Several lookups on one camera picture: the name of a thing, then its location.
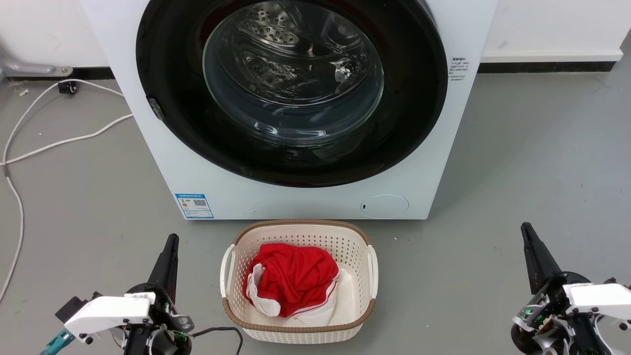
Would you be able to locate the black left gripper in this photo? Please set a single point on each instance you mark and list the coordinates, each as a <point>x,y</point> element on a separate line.
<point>170,335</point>

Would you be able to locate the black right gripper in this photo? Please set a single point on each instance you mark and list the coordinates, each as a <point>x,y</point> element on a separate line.
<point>547,305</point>

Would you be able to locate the black glass washing machine door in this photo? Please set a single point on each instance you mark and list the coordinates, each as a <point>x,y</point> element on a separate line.
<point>167,74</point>

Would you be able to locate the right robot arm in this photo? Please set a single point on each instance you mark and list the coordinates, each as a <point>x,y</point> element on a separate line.
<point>584,337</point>

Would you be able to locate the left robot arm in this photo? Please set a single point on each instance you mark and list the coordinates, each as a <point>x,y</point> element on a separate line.
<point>138,342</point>

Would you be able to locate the white front-load washing machine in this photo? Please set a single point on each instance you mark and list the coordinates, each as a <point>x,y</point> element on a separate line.
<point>296,202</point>

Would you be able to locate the metal door hinge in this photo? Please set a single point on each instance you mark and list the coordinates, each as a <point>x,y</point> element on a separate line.
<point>156,109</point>

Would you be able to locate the blue energy label sticker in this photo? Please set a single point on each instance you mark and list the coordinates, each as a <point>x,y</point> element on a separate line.
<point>194,206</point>

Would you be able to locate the red and white garment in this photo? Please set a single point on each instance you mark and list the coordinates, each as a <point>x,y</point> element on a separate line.
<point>296,276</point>

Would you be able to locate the cream plastic laundry basket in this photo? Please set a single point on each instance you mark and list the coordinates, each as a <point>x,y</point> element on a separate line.
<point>296,333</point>

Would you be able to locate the round white filter cover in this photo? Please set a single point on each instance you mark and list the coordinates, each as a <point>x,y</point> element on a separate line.
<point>384,206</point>

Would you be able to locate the small black caster wheel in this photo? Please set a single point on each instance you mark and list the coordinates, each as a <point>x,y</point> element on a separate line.
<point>67,87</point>

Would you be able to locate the small black text sticker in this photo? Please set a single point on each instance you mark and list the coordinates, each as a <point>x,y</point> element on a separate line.
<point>460,68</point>

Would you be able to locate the white left wrist camera cover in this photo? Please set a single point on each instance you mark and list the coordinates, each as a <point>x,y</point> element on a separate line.
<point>108,310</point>

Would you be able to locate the white wrist camera cover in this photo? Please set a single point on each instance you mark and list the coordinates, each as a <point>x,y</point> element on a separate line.
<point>601,298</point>
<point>108,310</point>

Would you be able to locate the white right wrist camera cover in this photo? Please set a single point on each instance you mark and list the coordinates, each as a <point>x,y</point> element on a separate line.
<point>601,298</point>

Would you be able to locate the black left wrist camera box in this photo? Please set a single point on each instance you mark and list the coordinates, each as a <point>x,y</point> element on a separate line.
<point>71,305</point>

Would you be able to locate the white wall ledge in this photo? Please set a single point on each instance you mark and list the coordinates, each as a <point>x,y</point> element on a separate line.
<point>552,55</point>

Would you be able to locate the grey metal floor bracket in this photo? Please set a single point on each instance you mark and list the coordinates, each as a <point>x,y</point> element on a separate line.
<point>29,67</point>

